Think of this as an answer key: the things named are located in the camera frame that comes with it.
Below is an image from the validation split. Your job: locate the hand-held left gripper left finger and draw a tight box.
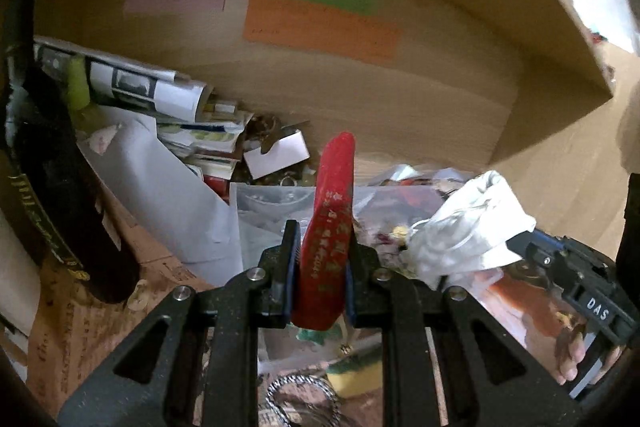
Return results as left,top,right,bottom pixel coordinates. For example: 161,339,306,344
57,220,302,427

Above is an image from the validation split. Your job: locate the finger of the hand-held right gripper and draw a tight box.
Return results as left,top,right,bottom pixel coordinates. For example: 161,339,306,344
505,229,556,267

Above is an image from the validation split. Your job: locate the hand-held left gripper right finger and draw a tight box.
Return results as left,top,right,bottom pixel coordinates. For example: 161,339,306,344
344,227,587,427

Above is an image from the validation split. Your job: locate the red fabric pouch gold print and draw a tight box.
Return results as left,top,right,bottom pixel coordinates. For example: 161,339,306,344
291,132,357,330

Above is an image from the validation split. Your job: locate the person's right hand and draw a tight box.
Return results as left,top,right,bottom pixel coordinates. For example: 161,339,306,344
555,332,587,386

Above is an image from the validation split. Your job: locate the clear plastic bag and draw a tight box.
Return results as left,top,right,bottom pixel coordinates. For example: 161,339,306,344
229,182,451,363

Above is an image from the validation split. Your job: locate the yellow sponge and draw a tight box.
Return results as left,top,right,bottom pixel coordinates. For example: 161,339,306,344
326,354,383,400

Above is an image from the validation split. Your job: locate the dark cloth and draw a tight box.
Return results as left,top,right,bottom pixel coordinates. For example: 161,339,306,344
616,172,640,268

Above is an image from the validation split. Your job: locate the white card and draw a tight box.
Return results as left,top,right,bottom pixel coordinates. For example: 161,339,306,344
243,130,310,180

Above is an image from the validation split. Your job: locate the white paper sheet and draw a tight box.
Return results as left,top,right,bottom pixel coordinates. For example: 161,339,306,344
75,107,246,288

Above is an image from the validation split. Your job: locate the stack of booklets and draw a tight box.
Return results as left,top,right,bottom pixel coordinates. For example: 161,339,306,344
157,99,253,180

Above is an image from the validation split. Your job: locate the brown printed cardboard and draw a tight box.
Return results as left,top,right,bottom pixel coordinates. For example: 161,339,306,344
25,187,216,423

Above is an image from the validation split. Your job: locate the orange paper note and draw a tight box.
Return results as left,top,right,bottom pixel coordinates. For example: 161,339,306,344
242,0,403,66

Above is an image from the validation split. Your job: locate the rolled printed paper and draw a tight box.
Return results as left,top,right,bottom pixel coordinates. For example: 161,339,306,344
32,36,213,124

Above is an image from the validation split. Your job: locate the dark glass bottle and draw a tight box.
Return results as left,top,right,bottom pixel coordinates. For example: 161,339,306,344
0,0,141,305

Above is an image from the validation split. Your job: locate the yellow green tube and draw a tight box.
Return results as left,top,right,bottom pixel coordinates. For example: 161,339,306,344
65,57,93,110

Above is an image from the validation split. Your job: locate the metal chain bracelet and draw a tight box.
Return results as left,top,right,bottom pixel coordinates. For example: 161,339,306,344
265,369,341,427

